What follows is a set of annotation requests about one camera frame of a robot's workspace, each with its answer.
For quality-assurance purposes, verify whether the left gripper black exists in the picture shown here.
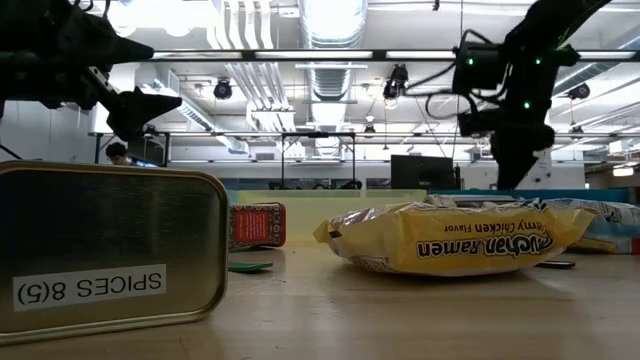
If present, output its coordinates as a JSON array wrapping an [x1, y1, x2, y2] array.
[[0, 0, 183, 142]]

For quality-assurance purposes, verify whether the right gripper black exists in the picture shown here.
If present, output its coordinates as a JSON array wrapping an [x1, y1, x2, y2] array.
[[457, 34, 581, 191]]

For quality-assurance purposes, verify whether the blue-edged ramen packet silver back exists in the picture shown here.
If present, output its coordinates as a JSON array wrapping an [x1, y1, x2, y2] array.
[[424, 193, 640, 255]]

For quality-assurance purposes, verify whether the dark metal spoon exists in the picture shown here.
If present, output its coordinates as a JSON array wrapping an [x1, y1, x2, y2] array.
[[534, 259, 577, 270]]

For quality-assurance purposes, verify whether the green-handled spoon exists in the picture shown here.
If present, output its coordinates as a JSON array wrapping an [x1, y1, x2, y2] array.
[[227, 260, 275, 274]]

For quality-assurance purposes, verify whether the blue plastic bin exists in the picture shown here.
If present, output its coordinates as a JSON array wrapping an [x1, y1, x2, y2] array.
[[427, 188, 631, 204]]

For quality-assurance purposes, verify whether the person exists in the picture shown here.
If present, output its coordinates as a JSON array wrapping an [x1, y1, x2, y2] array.
[[104, 141, 136, 167]]

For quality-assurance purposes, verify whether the black monitor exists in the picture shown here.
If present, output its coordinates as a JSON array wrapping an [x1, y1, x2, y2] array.
[[390, 154, 459, 191]]

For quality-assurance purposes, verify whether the yellow chicken ramen packet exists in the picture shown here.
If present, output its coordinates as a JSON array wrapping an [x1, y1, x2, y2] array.
[[313, 198, 596, 278]]

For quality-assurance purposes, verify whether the black overhead beam with lights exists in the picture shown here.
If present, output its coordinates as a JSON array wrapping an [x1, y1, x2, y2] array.
[[149, 48, 640, 63]]

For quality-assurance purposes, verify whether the yellow plastic bin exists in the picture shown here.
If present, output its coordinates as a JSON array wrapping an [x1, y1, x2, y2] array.
[[234, 188, 429, 247]]

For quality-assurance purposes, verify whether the black hanging ceiling camera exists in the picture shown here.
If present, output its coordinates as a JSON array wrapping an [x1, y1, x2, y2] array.
[[567, 82, 592, 101], [212, 77, 234, 101], [382, 63, 410, 101]]

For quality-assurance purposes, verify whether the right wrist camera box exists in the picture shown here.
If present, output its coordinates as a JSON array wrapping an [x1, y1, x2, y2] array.
[[452, 42, 506, 95]]

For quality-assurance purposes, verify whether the black distant table frame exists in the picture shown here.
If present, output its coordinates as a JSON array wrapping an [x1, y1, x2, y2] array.
[[279, 131, 357, 190]]

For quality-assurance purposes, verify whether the silver ceiling air duct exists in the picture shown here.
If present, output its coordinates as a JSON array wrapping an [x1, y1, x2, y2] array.
[[298, 0, 369, 101]]

